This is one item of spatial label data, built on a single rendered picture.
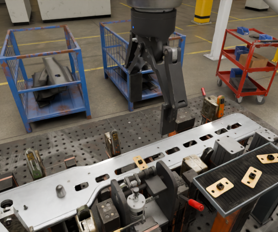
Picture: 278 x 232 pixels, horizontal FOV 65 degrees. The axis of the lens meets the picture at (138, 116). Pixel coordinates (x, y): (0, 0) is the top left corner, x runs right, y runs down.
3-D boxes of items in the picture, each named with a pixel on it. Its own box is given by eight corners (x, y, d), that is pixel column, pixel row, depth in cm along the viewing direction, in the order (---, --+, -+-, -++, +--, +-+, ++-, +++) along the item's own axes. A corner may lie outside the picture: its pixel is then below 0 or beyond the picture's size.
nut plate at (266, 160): (277, 153, 79) (279, 151, 78) (284, 161, 76) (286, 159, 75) (255, 155, 78) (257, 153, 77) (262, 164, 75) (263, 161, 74)
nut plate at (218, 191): (224, 177, 70) (225, 175, 69) (234, 186, 67) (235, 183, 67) (205, 188, 67) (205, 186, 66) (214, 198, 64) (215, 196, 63)
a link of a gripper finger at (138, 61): (141, 48, 39) (139, 41, 39) (125, 76, 49) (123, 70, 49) (161, 45, 40) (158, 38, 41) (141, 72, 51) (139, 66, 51)
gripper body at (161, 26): (188, 9, 34) (181, 66, 39) (159, 2, 40) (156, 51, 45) (146, 14, 31) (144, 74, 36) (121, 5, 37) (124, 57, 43)
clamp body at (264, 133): (244, 172, 130) (264, 124, 109) (260, 187, 122) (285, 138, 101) (232, 179, 126) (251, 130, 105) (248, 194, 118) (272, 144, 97)
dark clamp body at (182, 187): (168, 217, 108) (175, 163, 85) (184, 242, 98) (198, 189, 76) (149, 227, 104) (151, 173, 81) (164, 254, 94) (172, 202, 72)
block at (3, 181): (33, 205, 113) (15, 168, 97) (36, 223, 105) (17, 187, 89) (13, 212, 109) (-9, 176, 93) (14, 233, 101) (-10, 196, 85)
